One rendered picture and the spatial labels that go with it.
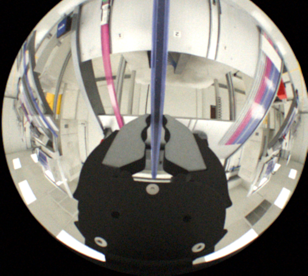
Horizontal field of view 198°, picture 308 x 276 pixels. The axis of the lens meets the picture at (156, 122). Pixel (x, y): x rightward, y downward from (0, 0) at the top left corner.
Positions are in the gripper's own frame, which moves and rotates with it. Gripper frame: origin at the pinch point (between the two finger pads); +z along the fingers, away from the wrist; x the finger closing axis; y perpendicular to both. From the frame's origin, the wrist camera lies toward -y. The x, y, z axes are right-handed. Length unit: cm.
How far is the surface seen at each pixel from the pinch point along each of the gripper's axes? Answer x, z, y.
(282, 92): 79, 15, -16
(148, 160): -2.3, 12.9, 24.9
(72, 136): -96, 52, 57
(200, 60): 24, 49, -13
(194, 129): 12.3, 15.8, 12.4
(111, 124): -15.0, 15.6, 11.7
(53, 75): -96, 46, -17
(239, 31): 17.9, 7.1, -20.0
